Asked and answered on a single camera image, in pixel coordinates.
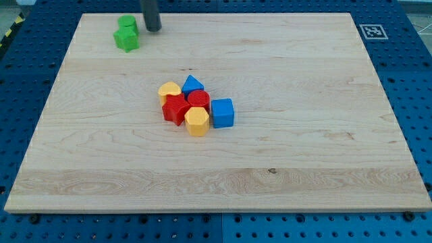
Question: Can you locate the blue cube block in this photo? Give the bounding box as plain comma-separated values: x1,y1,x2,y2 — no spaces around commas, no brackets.
211,99,234,128

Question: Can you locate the yellow hexagon block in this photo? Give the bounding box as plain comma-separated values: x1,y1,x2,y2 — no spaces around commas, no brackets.
184,107,210,136

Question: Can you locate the red cylinder block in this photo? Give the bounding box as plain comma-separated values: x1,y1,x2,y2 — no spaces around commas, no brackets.
187,90,211,112

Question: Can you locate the red star block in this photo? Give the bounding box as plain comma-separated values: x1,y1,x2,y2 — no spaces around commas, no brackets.
162,93,191,126

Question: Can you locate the blue triangle block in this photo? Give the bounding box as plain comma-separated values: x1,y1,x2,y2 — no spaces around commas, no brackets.
182,75,205,97

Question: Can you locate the yellow heart block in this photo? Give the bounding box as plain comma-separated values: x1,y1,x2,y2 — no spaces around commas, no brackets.
157,81,182,106

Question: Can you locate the light wooden board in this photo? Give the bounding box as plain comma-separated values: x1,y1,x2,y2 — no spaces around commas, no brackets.
5,13,431,214

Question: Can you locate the green star block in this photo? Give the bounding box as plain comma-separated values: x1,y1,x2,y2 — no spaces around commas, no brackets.
113,27,140,53

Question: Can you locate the green cylinder block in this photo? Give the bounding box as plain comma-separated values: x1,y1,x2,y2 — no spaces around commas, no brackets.
117,15,139,35

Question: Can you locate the white fiducial marker tag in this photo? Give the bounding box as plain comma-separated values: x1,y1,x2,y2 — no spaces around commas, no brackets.
359,24,388,40

